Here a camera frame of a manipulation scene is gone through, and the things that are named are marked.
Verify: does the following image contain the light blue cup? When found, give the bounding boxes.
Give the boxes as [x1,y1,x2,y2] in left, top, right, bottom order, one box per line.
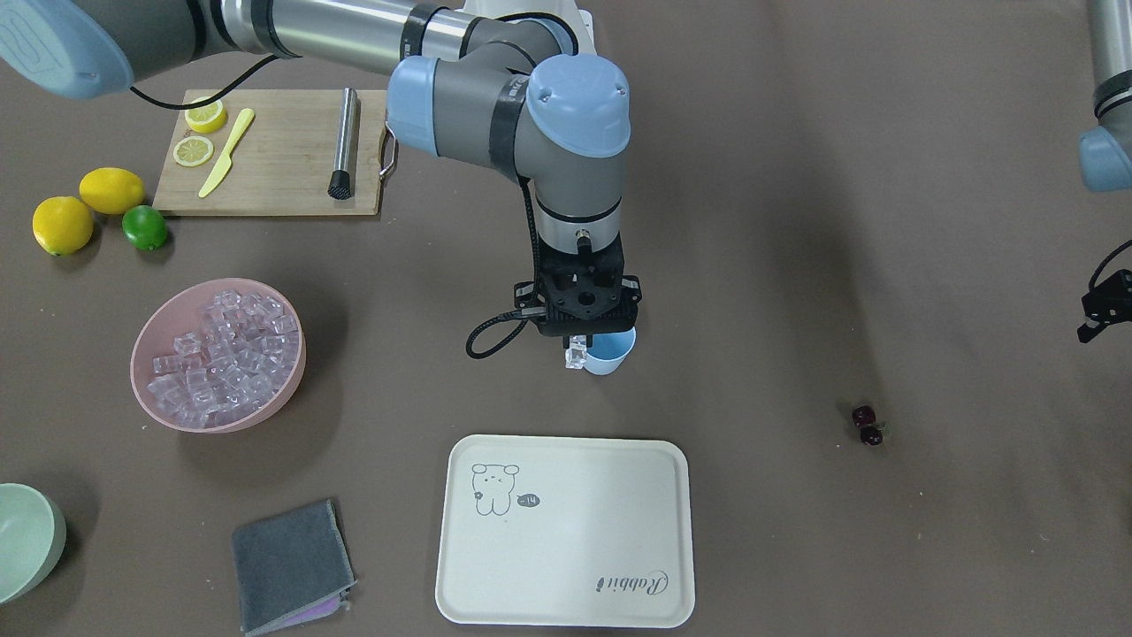
[584,329,638,376]

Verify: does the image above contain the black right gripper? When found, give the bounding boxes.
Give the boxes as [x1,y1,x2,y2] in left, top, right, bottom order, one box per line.
[541,239,625,289]

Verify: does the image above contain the yellow lemon near board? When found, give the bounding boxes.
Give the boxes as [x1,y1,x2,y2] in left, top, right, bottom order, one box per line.
[80,166,146,215]

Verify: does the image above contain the grey folded cloth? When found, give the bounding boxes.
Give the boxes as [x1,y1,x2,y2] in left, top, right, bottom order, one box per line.
[230,497,355,636]

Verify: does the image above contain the cream rabbit tray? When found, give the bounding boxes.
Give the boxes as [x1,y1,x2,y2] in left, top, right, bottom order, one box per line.
[435,434,696,629]

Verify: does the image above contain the yellow plastic knife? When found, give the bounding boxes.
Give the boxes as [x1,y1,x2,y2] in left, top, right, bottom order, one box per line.
[197,107,257,199]

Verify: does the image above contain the clear ice cube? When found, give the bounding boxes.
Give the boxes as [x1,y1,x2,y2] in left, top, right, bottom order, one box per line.
[563,334,589,370]

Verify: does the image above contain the steel muddler black tip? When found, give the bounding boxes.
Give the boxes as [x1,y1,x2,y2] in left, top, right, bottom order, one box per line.
[327,88,360,201]

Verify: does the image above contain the dark red cherries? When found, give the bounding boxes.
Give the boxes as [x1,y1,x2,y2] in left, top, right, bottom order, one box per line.
[852,404,883,447]

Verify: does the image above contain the green lime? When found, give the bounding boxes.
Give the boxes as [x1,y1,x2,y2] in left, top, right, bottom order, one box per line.
[121,204,169,251]

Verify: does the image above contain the lemon slice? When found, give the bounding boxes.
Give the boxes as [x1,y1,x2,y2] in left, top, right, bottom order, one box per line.
[183,100,229,134]
[172,134,215,167]

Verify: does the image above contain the yellow lemon outer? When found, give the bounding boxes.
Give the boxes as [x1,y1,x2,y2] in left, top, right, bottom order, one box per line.
[32,196,96,257]

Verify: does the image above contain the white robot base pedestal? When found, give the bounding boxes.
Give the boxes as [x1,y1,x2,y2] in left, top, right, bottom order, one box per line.
[457,0,593,40]

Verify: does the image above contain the light green bowl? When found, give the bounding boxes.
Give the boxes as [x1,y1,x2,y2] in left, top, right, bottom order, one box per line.
[1,483,67,604]

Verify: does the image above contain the lower lemon slice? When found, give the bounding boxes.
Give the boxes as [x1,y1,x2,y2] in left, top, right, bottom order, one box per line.
[172,134,215,167]

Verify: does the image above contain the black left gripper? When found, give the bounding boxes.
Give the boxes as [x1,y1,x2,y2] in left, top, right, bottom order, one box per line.
[1078,270,1131,344]

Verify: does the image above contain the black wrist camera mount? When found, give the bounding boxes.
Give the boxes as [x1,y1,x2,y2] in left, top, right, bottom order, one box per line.
[513,272,643,338]

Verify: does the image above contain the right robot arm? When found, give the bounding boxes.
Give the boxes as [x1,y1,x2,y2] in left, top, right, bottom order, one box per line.
[3,1,633,310]

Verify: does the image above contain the pink bowl of ice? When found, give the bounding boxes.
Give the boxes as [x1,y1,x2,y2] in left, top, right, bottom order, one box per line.
[130,278,307,433]

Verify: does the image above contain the upper lemon slice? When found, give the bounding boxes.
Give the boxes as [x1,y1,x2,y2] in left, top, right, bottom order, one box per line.
[183,100,229,134]

